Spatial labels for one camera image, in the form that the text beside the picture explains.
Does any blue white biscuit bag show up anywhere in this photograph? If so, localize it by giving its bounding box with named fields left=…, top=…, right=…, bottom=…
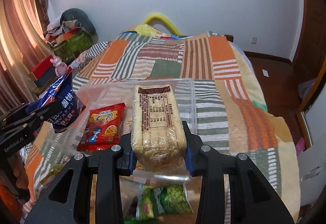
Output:
left=26, top=67, right=86, bottom=133

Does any red gift box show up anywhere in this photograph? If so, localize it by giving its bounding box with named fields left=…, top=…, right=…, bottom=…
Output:
left=30, top=55, right=56, bottom=88

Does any checkered patchwork quilt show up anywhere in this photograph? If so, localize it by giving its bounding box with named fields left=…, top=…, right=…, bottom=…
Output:
left=69, top=41, right=110, bottom=77

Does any brown wooden door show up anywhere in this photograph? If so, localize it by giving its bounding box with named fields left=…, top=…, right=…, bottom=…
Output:
left=293, top=0, right=325, bottom=75

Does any red snack packet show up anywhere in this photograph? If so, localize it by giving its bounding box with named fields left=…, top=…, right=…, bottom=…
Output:
left=77, top=103, right=126, bottom=152

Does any patchwork striped bed blanket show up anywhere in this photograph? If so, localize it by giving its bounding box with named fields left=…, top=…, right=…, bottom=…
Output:
left=25, top=29, right=297, bottom=223

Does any green pea snack bag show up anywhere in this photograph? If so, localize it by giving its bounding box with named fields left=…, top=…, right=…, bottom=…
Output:
left=124, top=184, right=193, bottom=223

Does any yellow plush headrest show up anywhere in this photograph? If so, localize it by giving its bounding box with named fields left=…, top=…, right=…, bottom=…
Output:
left=131, top=13, right=182, bottom=38

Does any clear plastic storage bin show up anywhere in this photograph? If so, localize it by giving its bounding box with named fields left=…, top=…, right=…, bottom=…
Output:
left=72, top=78, right=197, bottom=183

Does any green cardboard box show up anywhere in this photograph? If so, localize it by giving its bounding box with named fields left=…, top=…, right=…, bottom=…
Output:
left=54, top=30, right=93, bottom=64

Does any left human hand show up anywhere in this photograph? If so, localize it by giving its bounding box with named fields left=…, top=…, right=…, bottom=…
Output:
left=11, top=152, right=29, bottom=190

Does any pink toy figure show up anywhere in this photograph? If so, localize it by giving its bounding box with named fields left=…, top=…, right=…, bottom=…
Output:
left=50, top=56, right=68, bottom=77

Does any orange striped curtain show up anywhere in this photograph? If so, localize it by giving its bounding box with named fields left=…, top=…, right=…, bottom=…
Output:
left=1, top=0, right=52, bottom=113

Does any yellow wafer biscuit pack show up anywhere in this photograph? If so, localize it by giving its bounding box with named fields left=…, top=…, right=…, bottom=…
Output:
left=131, top=84, right=187, bottom=173

